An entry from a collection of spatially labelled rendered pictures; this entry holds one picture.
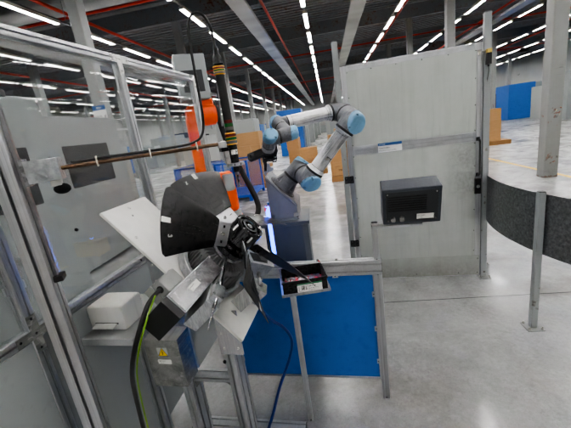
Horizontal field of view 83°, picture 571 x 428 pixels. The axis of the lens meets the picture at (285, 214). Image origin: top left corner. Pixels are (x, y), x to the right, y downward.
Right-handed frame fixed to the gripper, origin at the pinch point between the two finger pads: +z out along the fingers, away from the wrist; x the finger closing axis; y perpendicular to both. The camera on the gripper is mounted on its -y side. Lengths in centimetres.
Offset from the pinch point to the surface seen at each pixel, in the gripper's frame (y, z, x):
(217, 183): -28, -50, -29
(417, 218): 61, -42, -58
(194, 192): -38, -53, -32
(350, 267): 32, -17, -72
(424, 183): 63, -52, -44
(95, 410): -85, -35, -106
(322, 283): 12, -29, -77
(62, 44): -83, -58, 41
